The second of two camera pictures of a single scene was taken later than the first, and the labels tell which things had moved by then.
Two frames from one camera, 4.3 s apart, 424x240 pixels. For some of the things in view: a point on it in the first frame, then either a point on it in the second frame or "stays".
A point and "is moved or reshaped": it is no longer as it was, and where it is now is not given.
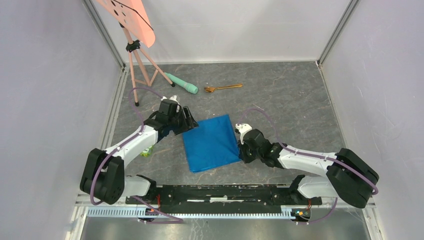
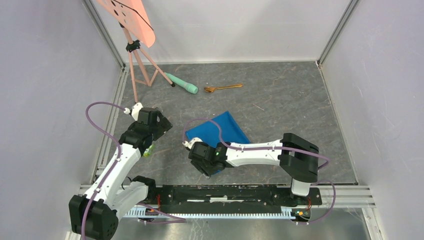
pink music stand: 132,16 stays
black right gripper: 246,159 → 207,172
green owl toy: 147,151 stays
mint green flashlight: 188,86 stays
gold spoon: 211,89 stays
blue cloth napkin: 211,144 is moved or reshaped
